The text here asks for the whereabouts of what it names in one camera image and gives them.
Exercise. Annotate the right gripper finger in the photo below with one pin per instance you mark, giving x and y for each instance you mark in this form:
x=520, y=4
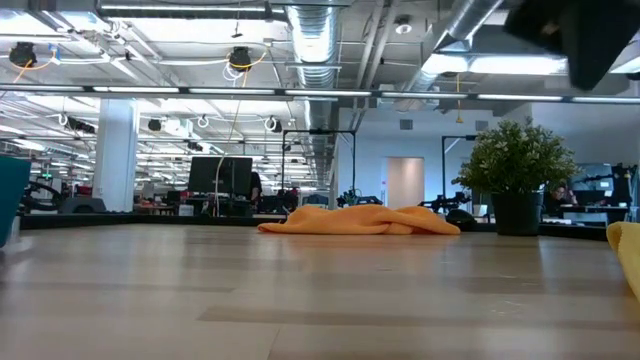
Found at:
x=600, y=50

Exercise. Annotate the yellow microfiber towel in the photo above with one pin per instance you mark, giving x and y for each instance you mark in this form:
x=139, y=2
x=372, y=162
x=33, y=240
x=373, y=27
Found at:
x=627, y=250

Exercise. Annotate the orange microfiber towel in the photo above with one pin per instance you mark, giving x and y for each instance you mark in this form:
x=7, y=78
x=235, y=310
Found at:
x=360, y=220

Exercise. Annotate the green potted plant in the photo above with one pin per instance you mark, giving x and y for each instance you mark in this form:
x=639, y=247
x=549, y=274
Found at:
x=515, y=160

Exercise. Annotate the person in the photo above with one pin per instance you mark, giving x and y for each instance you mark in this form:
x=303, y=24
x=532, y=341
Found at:
x=256, y=185
x=560, y=197

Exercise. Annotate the black dome-shaped object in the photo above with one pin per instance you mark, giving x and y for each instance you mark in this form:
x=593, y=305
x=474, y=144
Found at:
x=461, y=220

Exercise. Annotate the black ceiling-mounted device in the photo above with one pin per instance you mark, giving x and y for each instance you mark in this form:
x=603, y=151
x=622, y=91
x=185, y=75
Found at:
x=22, y=54
x=240, y=57

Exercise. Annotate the black background monitor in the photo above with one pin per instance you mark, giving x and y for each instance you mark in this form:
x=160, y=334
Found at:
x=220, y=175

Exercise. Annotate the long linear ceiling light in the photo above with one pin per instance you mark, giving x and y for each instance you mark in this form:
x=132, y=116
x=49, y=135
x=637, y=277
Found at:
x=135, y=90

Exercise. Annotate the white building column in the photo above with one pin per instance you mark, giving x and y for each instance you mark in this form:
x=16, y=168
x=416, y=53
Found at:
x=115, y=150

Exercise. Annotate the teal plastic bin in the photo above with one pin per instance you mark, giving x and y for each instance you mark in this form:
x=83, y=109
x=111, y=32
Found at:
x=12, y=200

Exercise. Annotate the black metal stand frame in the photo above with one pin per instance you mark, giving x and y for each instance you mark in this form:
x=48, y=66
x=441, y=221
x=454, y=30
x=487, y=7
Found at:
x=283, y=160
x=443, y=160

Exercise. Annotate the silver ventilation duct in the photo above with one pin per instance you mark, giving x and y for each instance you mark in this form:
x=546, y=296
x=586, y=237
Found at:
x=314, y=45

